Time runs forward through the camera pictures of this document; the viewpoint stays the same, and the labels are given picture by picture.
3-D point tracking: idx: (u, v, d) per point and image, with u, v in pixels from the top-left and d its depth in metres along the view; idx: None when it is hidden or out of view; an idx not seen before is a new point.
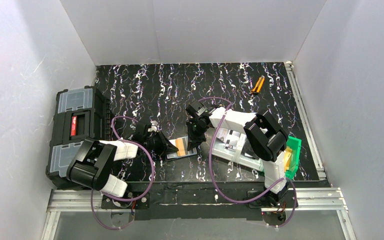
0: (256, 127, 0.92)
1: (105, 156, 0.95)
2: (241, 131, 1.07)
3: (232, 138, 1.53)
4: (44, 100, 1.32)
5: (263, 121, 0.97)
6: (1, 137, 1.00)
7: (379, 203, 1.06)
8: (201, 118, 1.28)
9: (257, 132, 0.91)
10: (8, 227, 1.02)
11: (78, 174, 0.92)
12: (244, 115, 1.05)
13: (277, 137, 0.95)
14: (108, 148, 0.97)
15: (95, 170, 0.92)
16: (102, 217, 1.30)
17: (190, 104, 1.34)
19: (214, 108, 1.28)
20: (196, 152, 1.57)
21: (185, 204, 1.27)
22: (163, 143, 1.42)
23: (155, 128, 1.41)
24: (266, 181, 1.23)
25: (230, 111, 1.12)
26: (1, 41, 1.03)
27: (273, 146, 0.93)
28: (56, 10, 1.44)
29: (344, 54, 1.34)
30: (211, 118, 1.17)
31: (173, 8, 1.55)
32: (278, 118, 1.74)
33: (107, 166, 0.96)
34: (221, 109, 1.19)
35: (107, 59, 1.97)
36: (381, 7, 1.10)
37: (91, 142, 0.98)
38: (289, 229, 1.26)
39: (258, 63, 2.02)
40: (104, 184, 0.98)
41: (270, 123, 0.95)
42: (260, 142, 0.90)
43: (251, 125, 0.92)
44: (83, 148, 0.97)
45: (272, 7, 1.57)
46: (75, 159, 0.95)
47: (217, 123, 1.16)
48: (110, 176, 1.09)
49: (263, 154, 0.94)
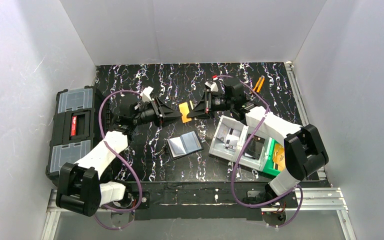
0: (299, 143, 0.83)
1: (86, 187, 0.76)
2: (274, 137, 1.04)
3: (232, 138, 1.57)
4: (44, 101, 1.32)
5: (307, 136, 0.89)
6: (1, 137, 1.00)
7: (379, 203, 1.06)
8: (236, 109, 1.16)
9: (298, 148, 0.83)
10: (7, 227, 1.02)
11: (66, 204, 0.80)
12: (284, 123, 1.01)
13: (315, 158, 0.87)
14: (87, 177, 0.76)
15: (82, 201, 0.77)
16: (101, 217, 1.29)
17: (236, 85, 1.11)
19: (252, 105, 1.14)
20: (201, 147, 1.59)
21: (185, 204, 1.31)
22: (156, 113, 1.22)
23: (148, 94, 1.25)
24: (271, 181, 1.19)
25: (270, 115, 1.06)
26: (0, 41, 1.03)
27: (309, 167, 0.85)
28: (56, 10, 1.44)
29: (344, 54, 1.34)
30: (246, 115, 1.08)
31: (173, 8, 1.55)
32: (285, 111, 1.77)
33: (93, 192, 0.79)
34: (260, 107, 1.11)
35: (107, 59, 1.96)
36: (380, 7, 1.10)
37: (68, 171, 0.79)
38: (289, 230, 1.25)
39: (258, 63, 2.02)
40: (99, 204, 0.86)
41: (314, 141, 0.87)
42: (298, 158, 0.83)
43: (294, 138, 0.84)
44: (61, 178, 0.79)
45: (272, 7, 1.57)
46: (59, 193, 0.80)
47: (251, 122, 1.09)
48: (105, 190, 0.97)
49: (297, 171, 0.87)
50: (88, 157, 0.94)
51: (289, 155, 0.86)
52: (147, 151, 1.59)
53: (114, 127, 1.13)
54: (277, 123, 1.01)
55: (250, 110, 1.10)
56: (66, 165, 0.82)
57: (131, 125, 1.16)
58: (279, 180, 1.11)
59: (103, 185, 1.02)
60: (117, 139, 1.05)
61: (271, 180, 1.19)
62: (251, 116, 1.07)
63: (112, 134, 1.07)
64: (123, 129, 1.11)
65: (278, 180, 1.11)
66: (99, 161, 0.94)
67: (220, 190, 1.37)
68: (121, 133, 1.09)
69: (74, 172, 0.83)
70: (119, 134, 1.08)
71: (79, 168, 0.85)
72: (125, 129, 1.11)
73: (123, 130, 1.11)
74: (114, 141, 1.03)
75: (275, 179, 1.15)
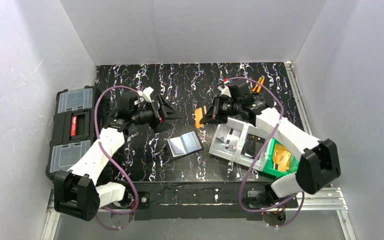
0: (316, 159, 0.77)
1: (82, 195, 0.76)
2: (288, 147, 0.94)
3: (232, 138, 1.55)
4: (44, 101, 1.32)
5: (323, 150, 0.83)
6: (1, 137, 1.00)
7: (379, 203, 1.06)
8: (244, 108, 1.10)
9: (314, 165, 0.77)
10: (7, 227, 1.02)
11: (65, 210, 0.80)
12: (301, 133, 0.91)
13: (329, 174, 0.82)
14: (81, 186, 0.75)
15: (79, 208, 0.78)
16: (101, 217, 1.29)
17: (239, 85, 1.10)
19: (263, 103, 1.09)
20: (201, 147, 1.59)
21: (185, 204, 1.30)
22: (155, 115, 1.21)
23: (149, 95, 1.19)
24: (273, 182, 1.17)
25: (285, 121, 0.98)
26: (0, 41, 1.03)
27: (321, 182, 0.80)
28: (56, 10, 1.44)
29: (344, 54, 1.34)
30: (258, 118, 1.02)
31: (173, 8, 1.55)
32: (285, 111, 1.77)
33: (91, 199, 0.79)
34: (274, 111, 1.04)
35: (107, 59, 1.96)
36: (380, 7, 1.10)
37: (62, 180, 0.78)
38: (289, 230, 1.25)
39: (258, 63, 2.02)
40: (98, 206, 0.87)
41: (330, 157, 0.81)
42: (313, 175, 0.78)
43: (312, 154, 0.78)
44: (56, 186, 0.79)
45: (272, 7, 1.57)
46: (56, 200, 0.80)
47: (262, 125, 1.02)
48: (104, 193, 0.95)
49: (308, 186, 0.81)
50: (82, 162, 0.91)
51: (303, 170, 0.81)
52: (147, 151, 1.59)
53: (109, 123, 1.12)
54: (294, 133, 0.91)
55: (262, 112, 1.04)
56: (60, 173, 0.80)
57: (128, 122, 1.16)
58: (282, 184, 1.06)
59: (102, 186, 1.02)
60: (112, 138, 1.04)
61: (274, 182, 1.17)
62: (263, 119, 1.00)
63: (106, 133, 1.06)
64: (120, 125, 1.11)
65: (282, 184, 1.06)
66: (94, 166, 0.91)
67: (220, 190, 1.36)
68: (116, 130, 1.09)
69: (69, 179, 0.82)
70: (114, 130, 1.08)
71: (74, 174, 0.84)
72: (121, 125, 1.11)
73: (119, 125, 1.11)
74: (109, 141, 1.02)
75: (279, 183, 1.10)
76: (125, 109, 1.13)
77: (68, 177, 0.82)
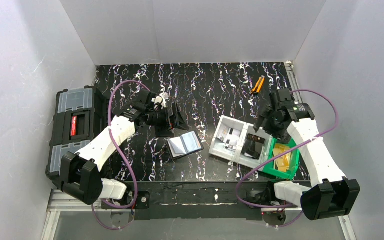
0: (330, 195, 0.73)
1: (87, 183, 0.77)
2: (308, 164, 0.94)
3: (232, 138, 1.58)
4: (44, 101, 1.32)
5: (342, 187, 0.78)
6: (1, 137, 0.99)
7: (380, 203, 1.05)
8: (283, 107, 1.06)
9: (325, 200, 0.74)
10: (7, 227, 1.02)
11: (70, 190, 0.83)
12: (329, 160, 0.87)
13: (336, 210, 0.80)
14: (86, 171, 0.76)
15: (82, 191, 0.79)
16: (101, 218, 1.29)
17: (279, 91, 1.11)
19: (304, 107, 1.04)
20: (201, 147, 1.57)
21: (185, 204, 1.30)
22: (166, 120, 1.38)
23: (164, 102, 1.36)
24: (278, 182, 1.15)
25: (320, 139, 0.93)
26: (0, 41, 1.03)
27: (323, 215, 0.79)
28: (56, 10, 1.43)
29: (344, 55, 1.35)
30: (293, 125, 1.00)
31: (173, 8, 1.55)
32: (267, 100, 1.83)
33: (94, 185, 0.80)
34: (313, 124, 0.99)
35: (107, 59, 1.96)
36: (381, 7, 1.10)
37: (69, 160, 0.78)
38: (290, 230, 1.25)
39: (258, 63, 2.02)
40: (101, 192, 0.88)
41: (346, 197, 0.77)
42: (318, 209, 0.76)
43: (329, 189, 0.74)
44: (63, 167, 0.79)
45: (273, 7, 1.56)
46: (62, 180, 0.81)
47: (293, 131, 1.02)
48: (107, 184, 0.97)
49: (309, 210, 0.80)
50: (89, 147, 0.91)
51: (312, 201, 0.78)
52: (147, 151, 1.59)
53: (122, 112, 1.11)
54: (321, 158, 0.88)
55: (300, 120, 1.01)
56: (68, 154, 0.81)
57: (141, 114, 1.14)
58: (284, 188, 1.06)
59: (106, 179, 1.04)
60: (123, 127, 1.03)
61: (277, 182, 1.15)
62: (297, 128, 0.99)
63: (118, 121, 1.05)
64: (132, 115, 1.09)
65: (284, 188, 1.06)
66: (100, 152, 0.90)
67: (220, 190, 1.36)
68: (128, 119, 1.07)
69: (75, 161, 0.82)
70: (126, 119, 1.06)
71: (81, 157, 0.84)
72: (134, 115, 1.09)
73: (132, 115, 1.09)
74: (119, 129, 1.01)
75: (282, 187, 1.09)
76: (142, 102, 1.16)
77: (75, 159, 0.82)
